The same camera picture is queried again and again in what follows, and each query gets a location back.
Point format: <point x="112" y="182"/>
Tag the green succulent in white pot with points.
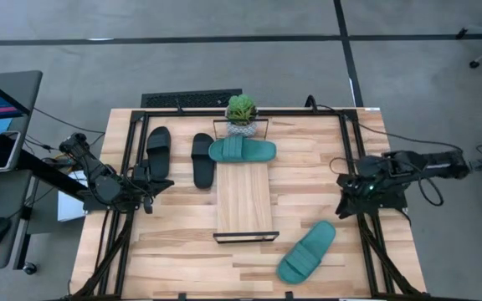
<point x="241" y="109"/>

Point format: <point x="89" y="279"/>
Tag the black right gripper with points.
<point x="356" y="188"/>

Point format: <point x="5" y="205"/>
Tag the black metal table frame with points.
<point x="182" y="113"/>

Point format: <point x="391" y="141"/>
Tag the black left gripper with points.
<point x="142" y="184"/>

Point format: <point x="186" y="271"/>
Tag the teal green slide sandal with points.
<point x="306" y="253"/>
<point x="245" y="150"/>

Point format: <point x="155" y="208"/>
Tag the black rubber slide sandal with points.
<point x="203" y="167"/>
<point x="158" y="146"/>

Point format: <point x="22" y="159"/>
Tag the desk leg with caster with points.
<point x="30" y="268"/>

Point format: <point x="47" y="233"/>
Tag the black smartphone with silver rim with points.
<point x="2" y="150"/>

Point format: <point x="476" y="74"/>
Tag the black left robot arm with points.
<point x="107" y="188"/>

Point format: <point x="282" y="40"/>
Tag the white box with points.
<point x="67" y="207"/>

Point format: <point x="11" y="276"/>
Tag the black diagonal support bar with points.
<point x="48" y="173"/>

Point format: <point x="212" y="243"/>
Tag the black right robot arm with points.
<point x="433" y="161"/>

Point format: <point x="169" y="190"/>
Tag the black keyboard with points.
<point x="191" y="99"/>

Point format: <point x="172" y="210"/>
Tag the wooden shelf with black frame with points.
<point x="243" y="200"/>

